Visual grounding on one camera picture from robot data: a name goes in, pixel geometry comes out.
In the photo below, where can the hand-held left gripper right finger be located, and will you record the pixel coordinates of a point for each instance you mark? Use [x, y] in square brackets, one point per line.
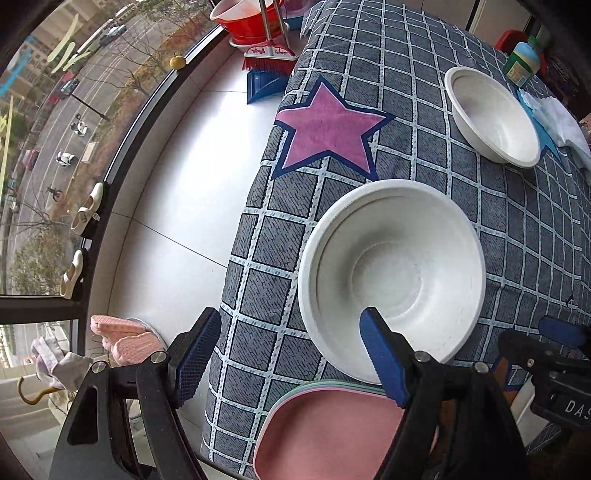
[384, 357]

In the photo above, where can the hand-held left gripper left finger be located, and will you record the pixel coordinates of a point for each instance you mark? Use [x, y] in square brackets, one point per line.
[196, 360]

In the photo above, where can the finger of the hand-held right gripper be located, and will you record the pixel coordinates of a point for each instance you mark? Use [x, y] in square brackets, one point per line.
[563, 333]

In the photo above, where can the large white bowl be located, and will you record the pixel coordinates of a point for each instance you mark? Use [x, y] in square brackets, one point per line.
[392, 258]

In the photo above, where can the green plate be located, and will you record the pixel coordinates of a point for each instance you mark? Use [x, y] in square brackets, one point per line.
[332, 385]

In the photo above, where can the pink slipper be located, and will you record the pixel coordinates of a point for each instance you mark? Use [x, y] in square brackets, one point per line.
[136, 350]
[115, 325]

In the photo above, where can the white purple cloth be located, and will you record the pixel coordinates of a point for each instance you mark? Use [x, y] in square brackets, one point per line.
[64, 367]

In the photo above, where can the white shoe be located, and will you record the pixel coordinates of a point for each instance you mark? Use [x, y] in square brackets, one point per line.
[87, 210]
[72, 274]

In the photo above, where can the yellow hook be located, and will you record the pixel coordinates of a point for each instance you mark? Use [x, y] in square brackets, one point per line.
[28, 394]

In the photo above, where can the grey checked star blanket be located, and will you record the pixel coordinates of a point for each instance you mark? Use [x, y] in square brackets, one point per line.
[415, 138]

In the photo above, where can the small white bowl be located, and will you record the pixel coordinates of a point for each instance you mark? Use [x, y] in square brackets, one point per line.
[489, 115]

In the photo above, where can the green white bottle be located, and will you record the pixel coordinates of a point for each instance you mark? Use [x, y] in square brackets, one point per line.
[521, 62]

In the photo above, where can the blue dustpan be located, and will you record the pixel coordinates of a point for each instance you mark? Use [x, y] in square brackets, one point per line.
[263, 85]

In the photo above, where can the yellow fruit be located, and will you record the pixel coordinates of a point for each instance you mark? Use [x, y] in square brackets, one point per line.
[178, 62]

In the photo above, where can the red broom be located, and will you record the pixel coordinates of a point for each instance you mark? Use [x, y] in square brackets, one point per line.
[270, 64]

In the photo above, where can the red basin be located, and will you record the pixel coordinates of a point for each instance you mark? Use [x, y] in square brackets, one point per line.
[249, 27]

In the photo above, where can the black window frame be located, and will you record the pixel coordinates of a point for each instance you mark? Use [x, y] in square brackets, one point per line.
[134, 138]

